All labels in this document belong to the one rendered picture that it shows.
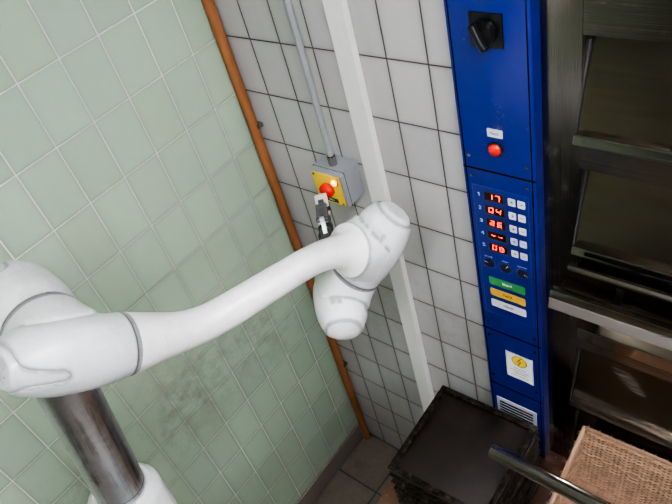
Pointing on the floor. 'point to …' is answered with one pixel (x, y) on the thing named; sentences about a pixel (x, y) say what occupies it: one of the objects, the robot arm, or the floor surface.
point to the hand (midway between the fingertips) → (322, 204)
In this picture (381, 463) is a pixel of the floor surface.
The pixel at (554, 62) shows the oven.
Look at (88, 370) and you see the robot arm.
